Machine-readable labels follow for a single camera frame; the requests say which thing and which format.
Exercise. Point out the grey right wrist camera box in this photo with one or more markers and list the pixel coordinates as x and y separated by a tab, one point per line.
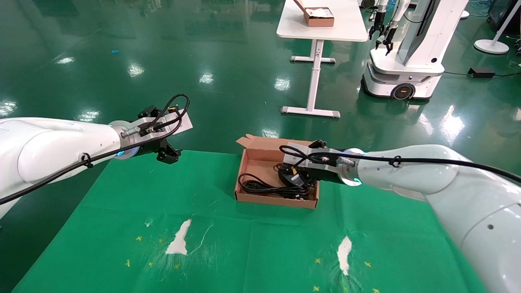
315	152

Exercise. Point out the black round background base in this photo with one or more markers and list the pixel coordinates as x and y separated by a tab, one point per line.
367	3

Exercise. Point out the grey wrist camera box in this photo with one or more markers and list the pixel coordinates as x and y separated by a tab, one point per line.
315	152
185	123

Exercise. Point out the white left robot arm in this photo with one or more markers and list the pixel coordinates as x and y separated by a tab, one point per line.
53	150

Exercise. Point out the small brown background box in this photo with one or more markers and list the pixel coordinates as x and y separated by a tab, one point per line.
319	22

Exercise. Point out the green table cloth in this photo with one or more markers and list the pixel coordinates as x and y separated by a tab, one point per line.
260	244

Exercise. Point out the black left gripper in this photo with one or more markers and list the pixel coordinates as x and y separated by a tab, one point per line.
169	151

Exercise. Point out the small white floor disc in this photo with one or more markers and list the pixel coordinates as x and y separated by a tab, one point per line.
465	14

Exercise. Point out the white contents of background box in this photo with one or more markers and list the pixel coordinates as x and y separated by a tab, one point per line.
319	12

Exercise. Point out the white wheeled background robot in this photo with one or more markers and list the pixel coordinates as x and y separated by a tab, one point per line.
407	65

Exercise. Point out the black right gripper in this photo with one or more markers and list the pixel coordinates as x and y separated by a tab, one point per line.
325	175

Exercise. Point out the open brown cardboard box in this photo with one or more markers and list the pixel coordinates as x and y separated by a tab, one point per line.
268	200

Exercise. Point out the black floor power adapter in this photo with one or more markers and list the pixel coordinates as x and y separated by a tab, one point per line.
481	73

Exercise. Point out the white floor stand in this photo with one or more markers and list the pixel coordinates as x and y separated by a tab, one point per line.
491	47

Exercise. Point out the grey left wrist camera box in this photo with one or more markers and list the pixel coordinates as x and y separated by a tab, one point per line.
185	123

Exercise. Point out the dark background cabinet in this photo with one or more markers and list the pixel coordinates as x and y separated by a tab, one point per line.
498	12

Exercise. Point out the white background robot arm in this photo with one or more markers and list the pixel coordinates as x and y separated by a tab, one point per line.
383	7
401	12

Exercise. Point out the black background robot gripper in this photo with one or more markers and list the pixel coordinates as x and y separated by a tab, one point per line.
388	40
376	30

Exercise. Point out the white background table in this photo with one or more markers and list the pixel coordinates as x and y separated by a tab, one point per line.
346	24

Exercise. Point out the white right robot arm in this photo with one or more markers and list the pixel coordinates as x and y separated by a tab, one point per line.
468	195

